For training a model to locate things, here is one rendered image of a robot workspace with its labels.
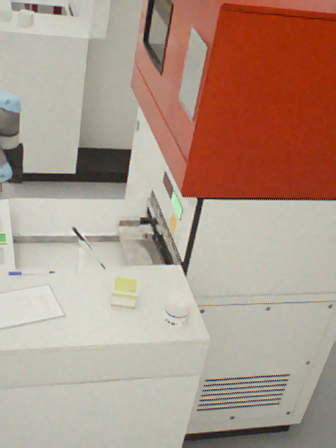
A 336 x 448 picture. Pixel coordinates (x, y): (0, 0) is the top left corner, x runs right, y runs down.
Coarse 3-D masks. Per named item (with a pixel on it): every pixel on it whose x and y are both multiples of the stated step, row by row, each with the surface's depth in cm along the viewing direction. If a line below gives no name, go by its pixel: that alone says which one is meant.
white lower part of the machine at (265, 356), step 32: (128, 192) 294; (224, 320) 243; (256, 320) 247; (288, 320) 251; (320, 320) 255; (224, 352) 253; (256, 352) 257; (288, 352) 262; (320, 352) 267; (224, 384) 265; (256, 384) 269; (288, 384) 274; (192, 416) 271; (224, 416) 276; (256, 416) 281; (288, 416) 287
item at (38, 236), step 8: (40, 232) 244; (48, 232) 244; (56, 232) 245; (64, 232) 246; (72, 232) 247; (80, 232) 248; (88, 232) 248; (96, 232) 249; (104, 232) 250; (112, 232) 251; (16, 240) 241; (24, 240) 242; (32, 240) 242; (40, 240) 243; (48, 240) 244; (56, 240) 245; (64, 240) 246; (72, 240) 247; (88, 240) 248; (96, 240) 249; (104, 240) 250; (112, 240) 251
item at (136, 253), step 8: (120, 232) 247; (120, 240) 246; (128, 240) 243; (136, 240) 244; (144, 240) 245; (128, 248) 239; (136, 248) 240; (144, 248) 241; (128, 256) 236; (136, 256) 236; (144, 256) 237; (128, 264) 234; (136, 264) 233; (144, 264) 233; (152, 264) 234
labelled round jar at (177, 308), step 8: (168, 296) 193; (176, 296) 194; (184, 296) 194; (168, 304) 192; (176, 304) 191; (184, 304) 191; (168, 312) 193; (176, 312) 192; (184, 312) 193; (168, 320) 194; (176, 320) 193; (184, 320) 195; (176, 328) 195
